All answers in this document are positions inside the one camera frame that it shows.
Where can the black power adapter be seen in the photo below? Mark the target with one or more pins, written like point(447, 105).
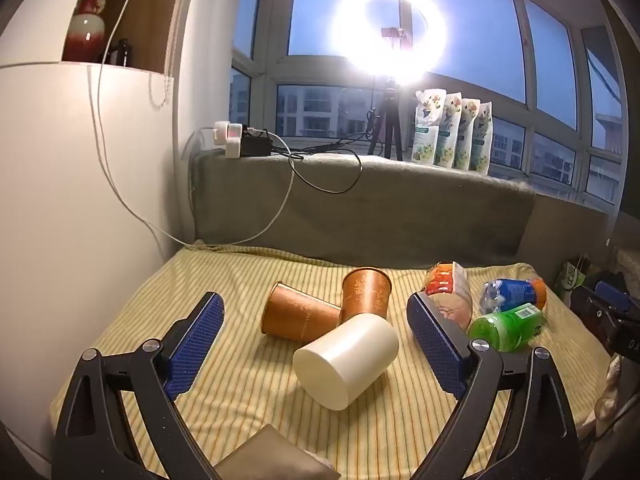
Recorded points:
point(256, 145)

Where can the red and white vase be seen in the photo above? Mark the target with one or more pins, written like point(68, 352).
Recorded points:
point(87, 35)

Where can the yellow striped cloth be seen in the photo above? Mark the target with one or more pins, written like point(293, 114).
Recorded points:
point(240, 395)

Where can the green bag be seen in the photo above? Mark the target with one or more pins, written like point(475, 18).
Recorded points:
point(572, 277)

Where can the orange and white snack packet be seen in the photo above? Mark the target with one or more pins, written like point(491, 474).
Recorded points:
point(450, 295)

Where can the dark glass bottle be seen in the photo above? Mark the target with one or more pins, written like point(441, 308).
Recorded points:
point(120, 52)

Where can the white cabinet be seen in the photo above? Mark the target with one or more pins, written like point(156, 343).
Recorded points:
point(55, 200)

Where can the black tripod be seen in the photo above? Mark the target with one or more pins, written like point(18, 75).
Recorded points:
point(389, 110)

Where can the blue label plastic bottle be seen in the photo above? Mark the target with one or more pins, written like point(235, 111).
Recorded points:
point(515, 292)

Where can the white power strip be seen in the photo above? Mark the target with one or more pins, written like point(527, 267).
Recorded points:
point(232, 142)

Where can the white cup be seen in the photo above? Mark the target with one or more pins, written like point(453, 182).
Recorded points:
point(350, 355)

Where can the cream cloth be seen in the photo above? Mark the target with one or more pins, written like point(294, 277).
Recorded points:
point(609, 390)

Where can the orange paper cup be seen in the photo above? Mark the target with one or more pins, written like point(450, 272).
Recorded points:
point(295, 312)
point(365, 295)

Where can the green plastic bottle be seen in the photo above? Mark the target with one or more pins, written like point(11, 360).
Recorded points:
point(505, 327)

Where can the green and white refill pouch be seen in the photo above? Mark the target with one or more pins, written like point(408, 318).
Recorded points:
point(469, 137)
point(450, 135)
point(484, 142)
point(427, 130)

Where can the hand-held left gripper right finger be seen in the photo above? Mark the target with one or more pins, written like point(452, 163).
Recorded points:
point(435, 340)

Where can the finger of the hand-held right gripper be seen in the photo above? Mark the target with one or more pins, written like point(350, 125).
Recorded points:
point(614, 294)

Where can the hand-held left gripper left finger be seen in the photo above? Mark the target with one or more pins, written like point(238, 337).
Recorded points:
point(197, 340)

